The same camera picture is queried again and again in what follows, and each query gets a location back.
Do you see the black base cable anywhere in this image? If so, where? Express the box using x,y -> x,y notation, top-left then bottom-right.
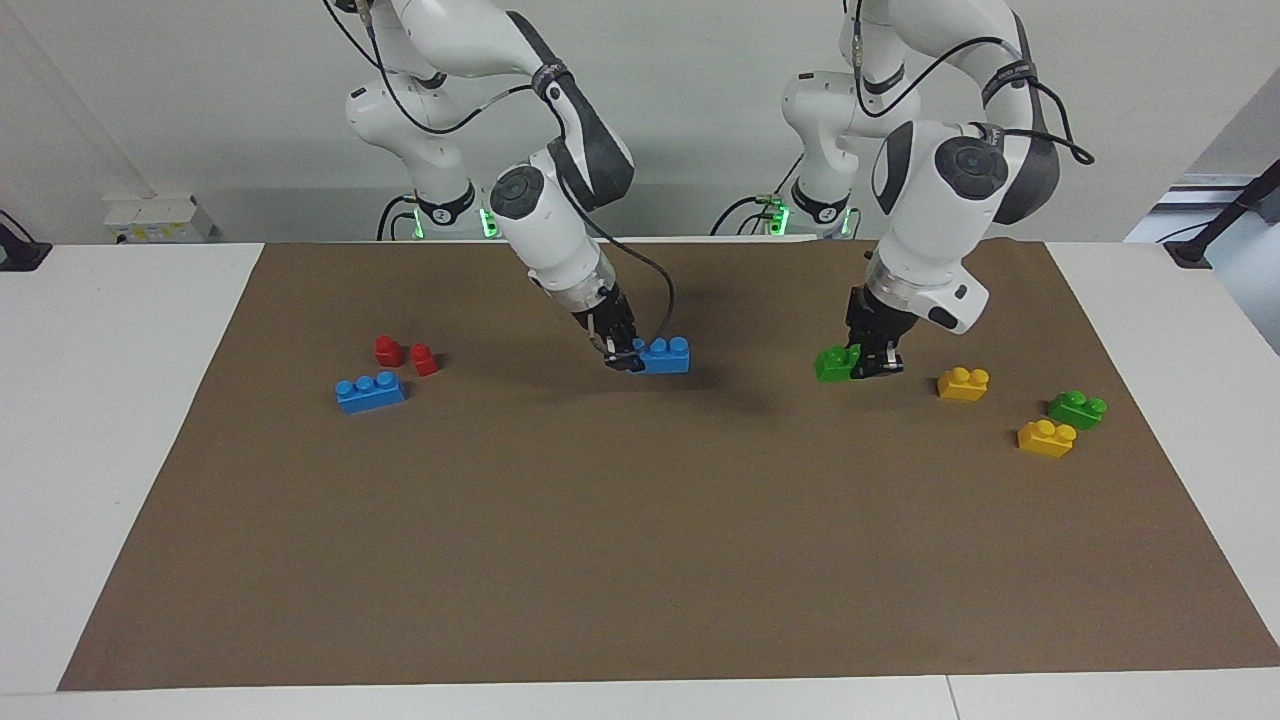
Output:
711,195 -> 776,238
377,195 -> 421,242

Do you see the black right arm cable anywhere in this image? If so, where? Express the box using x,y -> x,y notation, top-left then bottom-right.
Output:
322,0 -> 677,351

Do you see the black right base cable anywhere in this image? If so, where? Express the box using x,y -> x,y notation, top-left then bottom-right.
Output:
377,195 -> 421,242

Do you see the green two-stud toy brick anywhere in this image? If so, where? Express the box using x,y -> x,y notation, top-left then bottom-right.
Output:
1048,390 -> 1109,432
815,343 -> 863,383

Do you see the black left base cable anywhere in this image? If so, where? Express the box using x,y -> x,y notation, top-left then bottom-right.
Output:
711,195 -> 776,238

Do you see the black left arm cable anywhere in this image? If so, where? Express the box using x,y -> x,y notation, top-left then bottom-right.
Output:
850,0 -> 1096,166

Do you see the black table clamp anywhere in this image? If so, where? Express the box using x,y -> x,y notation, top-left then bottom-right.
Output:
0,210 -> 53,271

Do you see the blue three-stud toy brick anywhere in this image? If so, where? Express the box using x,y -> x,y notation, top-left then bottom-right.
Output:
335,371 -> 408,415
638,337 -> 691,375

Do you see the white wall box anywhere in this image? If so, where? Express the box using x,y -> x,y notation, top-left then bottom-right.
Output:
105,195 -> 216,244

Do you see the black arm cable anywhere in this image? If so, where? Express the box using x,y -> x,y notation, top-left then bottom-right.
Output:
850,0 -> 1096,166
322,0 -> 677,351

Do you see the brown table mat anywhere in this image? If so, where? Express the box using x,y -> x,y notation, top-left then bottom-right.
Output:
57,238 -> 1280,693

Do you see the black stand pole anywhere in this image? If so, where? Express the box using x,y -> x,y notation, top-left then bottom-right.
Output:
1165,160 -> 1280,269

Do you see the yellow two-stud toy brick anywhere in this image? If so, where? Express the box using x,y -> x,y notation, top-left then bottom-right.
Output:
1017,419 -> 1078,460
937,367 -> 991,403

